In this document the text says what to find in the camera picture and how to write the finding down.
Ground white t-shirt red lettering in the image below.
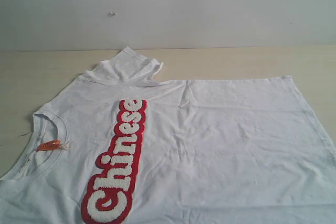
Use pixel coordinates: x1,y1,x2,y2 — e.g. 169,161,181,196
1,48,335,223

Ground orange neck label tag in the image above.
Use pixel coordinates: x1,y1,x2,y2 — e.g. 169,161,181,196
37,140,69,151

